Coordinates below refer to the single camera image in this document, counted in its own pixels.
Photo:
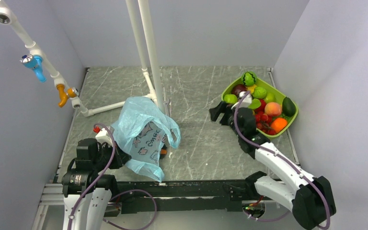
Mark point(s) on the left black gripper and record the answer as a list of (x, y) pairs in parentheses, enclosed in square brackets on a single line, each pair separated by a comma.
[(121, 157)]

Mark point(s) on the red fake cherry bunch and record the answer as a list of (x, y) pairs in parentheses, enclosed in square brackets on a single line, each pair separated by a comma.
[(263, 123)]

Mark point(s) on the green fake pear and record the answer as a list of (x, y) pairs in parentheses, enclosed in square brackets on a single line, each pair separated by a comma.
[(255, 104)]

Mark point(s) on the light green fake lime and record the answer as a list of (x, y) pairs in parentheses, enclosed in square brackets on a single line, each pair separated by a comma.
[(270, 97)]

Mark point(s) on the dark purple fake plum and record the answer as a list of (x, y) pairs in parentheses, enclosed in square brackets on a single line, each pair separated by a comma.
[(237, 89)]

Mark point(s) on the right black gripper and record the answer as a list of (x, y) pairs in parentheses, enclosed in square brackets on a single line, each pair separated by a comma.
[(215, 112)]

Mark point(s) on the orange tap valve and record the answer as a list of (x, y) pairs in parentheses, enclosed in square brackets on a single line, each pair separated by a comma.
[(65, 94)]

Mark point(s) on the orange fake tangerine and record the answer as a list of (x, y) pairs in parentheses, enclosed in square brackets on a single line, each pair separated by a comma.
[(278, 124)]

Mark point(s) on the dark green fake avocado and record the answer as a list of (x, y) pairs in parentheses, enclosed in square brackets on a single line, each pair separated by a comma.
[(288, 107)]

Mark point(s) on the black orange hex key set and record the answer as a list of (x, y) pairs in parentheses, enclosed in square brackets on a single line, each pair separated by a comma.
[(163, 152)]

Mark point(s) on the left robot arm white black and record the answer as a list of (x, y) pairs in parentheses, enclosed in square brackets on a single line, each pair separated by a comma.
[(86, 187)]

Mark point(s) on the light blue plastic bag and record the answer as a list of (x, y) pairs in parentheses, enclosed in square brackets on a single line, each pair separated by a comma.
[(141, 131)]

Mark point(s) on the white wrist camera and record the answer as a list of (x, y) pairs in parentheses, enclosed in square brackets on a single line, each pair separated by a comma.
[(245, 100), (103, 136)]

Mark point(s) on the yellow fake lemon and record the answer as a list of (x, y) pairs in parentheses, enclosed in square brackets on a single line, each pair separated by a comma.
[(251, 88)]

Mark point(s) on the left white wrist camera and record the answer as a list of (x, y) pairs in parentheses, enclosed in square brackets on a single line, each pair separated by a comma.
[(103, 136)]

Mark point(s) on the blue tap valve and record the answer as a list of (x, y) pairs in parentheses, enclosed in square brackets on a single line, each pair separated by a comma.
[(34, 62)]

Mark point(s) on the green fake apple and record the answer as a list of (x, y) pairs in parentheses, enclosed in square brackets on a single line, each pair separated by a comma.
[(230, 98)]

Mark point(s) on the bumpy green fake fruit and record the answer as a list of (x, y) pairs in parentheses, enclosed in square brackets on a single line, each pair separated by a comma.
[(259, 93)]

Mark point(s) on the fake peach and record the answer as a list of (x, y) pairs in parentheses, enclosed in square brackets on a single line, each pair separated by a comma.
[(273, 109)]

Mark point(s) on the red fake apple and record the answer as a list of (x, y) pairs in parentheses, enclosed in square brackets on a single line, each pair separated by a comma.
[(261, 108)]

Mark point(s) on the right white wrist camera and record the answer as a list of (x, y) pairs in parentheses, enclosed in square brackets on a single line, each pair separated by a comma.
[(245, 100)]

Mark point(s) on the white pipe with taps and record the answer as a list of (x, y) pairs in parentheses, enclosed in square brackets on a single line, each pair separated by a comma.
[(8, 18)]

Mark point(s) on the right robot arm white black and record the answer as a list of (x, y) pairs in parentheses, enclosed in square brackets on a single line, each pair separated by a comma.
[(310, 199)]

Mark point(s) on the green plastic fruit tray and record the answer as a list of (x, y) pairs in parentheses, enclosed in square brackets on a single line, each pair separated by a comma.
[(279, 99)]

